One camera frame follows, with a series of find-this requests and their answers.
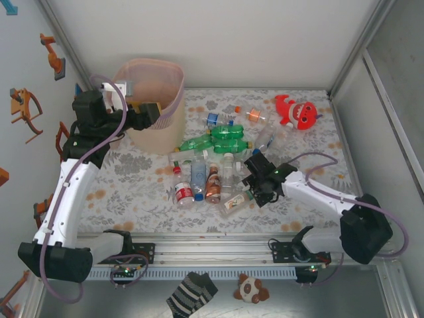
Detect brown coffee drink bottle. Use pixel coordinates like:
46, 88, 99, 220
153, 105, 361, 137
204, 163, 222, 205

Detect bottle beige label green cap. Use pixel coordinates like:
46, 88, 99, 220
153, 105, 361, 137
219, 190, 258, 218

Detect green soda bottle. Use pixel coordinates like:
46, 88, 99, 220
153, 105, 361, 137
205, 124, 245, 140
174, 134, 216, 154
213, 139, 254, 157

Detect clear bottle blue cap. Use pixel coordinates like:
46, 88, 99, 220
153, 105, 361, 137
252, 123, 279, 157

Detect light blue square bottle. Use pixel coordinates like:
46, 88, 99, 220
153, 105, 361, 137
190, 158, 205, 202

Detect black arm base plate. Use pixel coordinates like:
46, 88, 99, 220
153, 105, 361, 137
271, 240, 332, 265
95, 242, 156, 265

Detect clear cylindrical bottle white cap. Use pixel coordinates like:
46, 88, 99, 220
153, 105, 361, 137
168, 149, 210, 164

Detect floral patterned tablecloth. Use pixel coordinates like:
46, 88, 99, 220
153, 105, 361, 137
64, 88, 365, 235

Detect black white striped sock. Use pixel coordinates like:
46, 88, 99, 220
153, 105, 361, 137
165, 271, 219, 317

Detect red shark plush toy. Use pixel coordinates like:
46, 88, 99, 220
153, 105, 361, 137
275, 94, 324, 131

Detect beige ribbed bin pink liner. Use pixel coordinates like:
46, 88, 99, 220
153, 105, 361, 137
111, 58, 186, 156

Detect brown white panda plush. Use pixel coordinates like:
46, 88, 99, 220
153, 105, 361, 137
233, 273, 271, 304

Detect aluminium enclosure frame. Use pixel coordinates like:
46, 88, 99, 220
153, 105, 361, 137
19, 0, 418, 318

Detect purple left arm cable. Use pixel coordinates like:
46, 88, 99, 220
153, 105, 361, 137
38, 74, 148, 304

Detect clear bottle red label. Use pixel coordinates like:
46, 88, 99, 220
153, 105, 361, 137
172, 166, 197, 209

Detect orange gripper wall sticker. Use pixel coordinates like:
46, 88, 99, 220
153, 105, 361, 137
9, 87, 44, 144

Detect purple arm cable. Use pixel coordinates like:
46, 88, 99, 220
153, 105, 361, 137
38, 74, 148, 304
286, 152, 410, 288

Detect clear bottle wide white cap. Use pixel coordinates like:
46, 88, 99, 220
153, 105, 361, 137
221, 152, 237, 189

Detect white slotted cable duct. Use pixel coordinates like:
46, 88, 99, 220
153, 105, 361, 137
46, 267, 297, 280

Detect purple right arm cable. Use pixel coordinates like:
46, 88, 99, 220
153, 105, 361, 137
286, 152, 410, 288

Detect clear bottle orange label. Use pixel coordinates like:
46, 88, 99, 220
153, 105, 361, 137
234, 105, 271, 124

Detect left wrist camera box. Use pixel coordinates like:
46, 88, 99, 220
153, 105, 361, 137
99, 80, 134, 100

